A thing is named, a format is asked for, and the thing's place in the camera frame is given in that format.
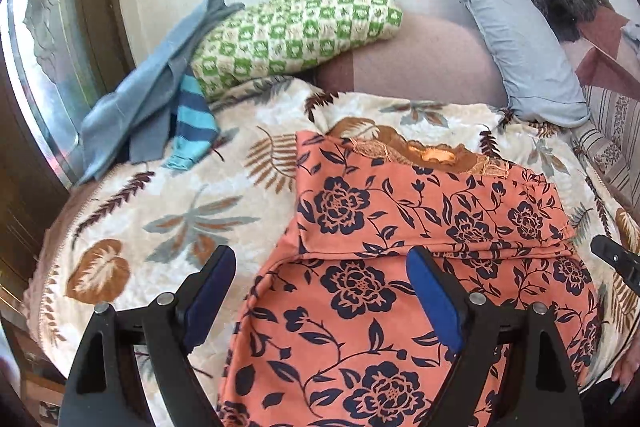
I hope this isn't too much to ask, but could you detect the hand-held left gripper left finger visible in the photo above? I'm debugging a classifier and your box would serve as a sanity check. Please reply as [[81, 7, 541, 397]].
[[59, 245, 237, 427]]

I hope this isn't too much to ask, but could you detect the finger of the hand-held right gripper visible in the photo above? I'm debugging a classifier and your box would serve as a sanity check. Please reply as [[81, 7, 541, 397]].
[[590, 234, 640, 298]]

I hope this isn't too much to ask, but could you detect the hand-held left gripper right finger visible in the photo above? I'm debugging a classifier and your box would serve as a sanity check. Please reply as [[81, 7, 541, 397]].
[[406, 246, 585, 427]]

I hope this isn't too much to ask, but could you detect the orange floral garment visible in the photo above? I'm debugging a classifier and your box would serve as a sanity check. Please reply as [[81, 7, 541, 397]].
[[216, 129, 603, 427]]

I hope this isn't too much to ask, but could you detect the person's right hand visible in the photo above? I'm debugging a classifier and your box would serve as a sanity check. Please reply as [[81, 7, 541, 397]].
[[611, 341, 640, 389]]

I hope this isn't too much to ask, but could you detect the cream leaf-print blanket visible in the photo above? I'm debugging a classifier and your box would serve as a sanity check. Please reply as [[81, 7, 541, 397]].
[[22, 77, 640, 427]]

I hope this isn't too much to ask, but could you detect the striped floral bedcover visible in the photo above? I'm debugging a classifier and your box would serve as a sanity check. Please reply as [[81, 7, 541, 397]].
[[570, 84, 640, 208]]

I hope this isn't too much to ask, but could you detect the blue striped cloth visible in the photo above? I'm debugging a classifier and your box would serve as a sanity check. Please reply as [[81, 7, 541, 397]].
[[162, 74, 218, 172]]

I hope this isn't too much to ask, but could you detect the grey-blue cloth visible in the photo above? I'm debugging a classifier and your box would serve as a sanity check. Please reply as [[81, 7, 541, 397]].
[[79, 0, 246, 185]]

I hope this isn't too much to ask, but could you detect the maroon patchwork quilt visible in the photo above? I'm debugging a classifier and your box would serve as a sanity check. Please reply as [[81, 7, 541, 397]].
[[565, 4, 640, 98]]

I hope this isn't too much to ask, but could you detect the light blue pillow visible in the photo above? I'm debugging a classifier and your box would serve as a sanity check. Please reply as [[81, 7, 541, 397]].
[[440, 0, 592, 128]]

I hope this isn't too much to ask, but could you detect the pink quilted cushion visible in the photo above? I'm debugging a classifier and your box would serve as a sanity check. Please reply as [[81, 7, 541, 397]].
[[312, 13, 511, 108]]

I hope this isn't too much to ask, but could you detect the green checkered pillow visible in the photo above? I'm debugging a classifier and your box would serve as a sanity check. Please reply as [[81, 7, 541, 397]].
[[190, 0, 405, 104]]

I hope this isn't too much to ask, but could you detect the olive jacket with fur collar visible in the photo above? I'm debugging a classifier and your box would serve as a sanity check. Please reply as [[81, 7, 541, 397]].
[[526, 0, 626, 44]]

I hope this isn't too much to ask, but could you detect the patterned glass window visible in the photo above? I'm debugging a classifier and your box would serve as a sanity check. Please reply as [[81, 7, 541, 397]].
[[5, 0, 136, 188]]

